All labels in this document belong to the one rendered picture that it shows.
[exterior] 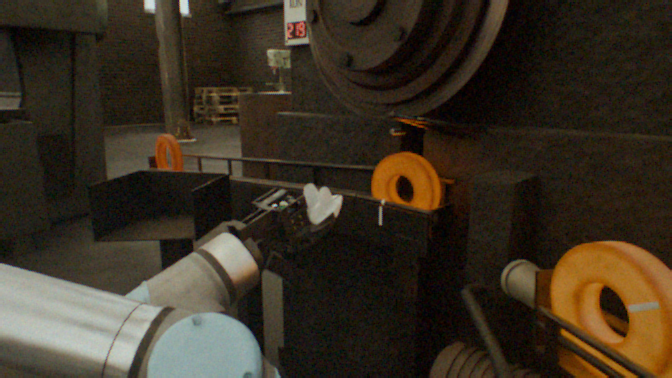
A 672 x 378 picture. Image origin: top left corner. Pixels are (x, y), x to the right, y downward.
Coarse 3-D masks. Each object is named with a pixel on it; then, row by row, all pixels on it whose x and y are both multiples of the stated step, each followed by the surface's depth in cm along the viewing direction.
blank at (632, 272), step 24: (576, 264) 51; (600, 264) 48; (624, 264) 45; (648, 264) 44; (552, 288) 55; (576, 288) 52; (600, 288) 52; (624, 288) 46; (648, 288) 43; (576, 312) 52; (600, 312) 52; (648, 312) 43; (600, 336) 50; (648, 336) 43; (648, 360) 43
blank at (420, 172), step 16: (384, 160) 91; (400, 160) 89; (416, 160) 86; (384, 176) 92; (416, 176) 87; (432, 176) 86; (384, 192) 93; (416, 192) 87; (432, 192) 85; (432, 208) 87
